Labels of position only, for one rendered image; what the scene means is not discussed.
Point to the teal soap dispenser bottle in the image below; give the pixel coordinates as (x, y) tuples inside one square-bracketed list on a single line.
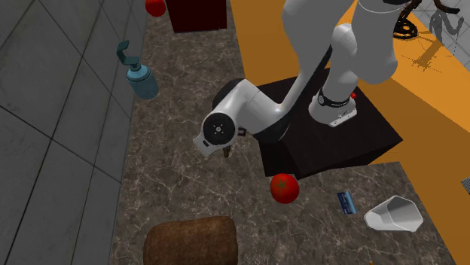
[(144, 83)]

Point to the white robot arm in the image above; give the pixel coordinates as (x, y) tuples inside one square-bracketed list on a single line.
[(253, 106)]

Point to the dark red box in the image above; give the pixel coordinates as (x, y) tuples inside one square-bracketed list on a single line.
[(196, 14)]

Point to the white faceted cup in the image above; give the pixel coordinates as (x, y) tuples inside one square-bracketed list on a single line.
[(398, 216)]

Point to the blue card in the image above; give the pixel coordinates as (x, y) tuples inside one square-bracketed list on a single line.
[(347, 203)]

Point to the red tomato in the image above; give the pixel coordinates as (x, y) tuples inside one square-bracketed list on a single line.
[(284, 189), (155, 7)]

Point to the grey grille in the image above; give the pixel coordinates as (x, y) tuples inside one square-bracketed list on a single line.
[(466, 184)]

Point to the brown bread loaf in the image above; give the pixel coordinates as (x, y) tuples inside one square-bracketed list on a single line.
[(191, 242)]

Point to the dark robot stand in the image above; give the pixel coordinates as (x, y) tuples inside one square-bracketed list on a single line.
[(330, 146)]

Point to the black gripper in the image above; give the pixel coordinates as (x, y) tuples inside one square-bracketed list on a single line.
[(227, 151)]

